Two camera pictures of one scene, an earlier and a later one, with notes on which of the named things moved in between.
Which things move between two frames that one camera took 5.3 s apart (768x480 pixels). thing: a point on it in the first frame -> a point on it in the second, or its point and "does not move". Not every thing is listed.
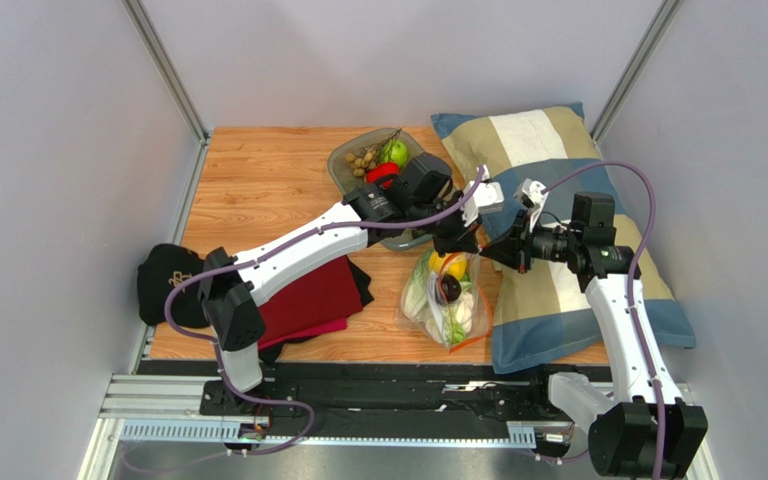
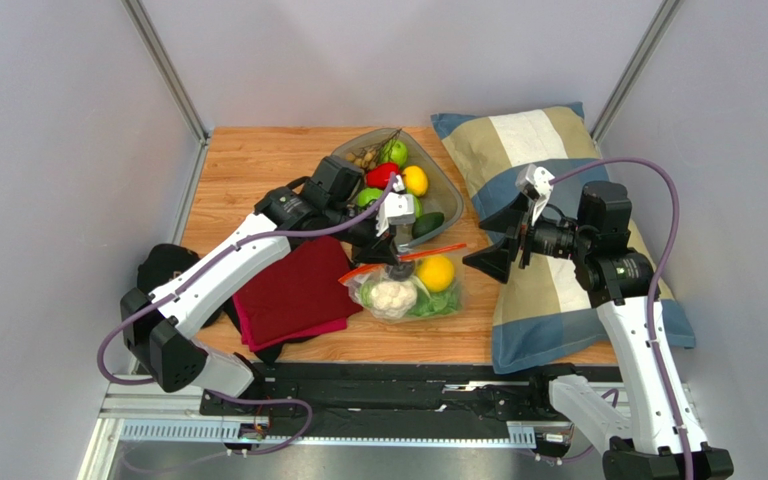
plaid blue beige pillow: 538,156 does not move
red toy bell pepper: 381,170 does not move
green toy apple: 394,150 does not move
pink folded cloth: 341,323 does not move
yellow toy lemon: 453,264 does not move
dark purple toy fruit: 451,288 -> 401,270
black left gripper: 463,239 -> 377,250
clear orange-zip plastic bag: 443,302 -> 418,287
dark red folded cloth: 331,294 does not move
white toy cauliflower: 460,320 -> 393,300
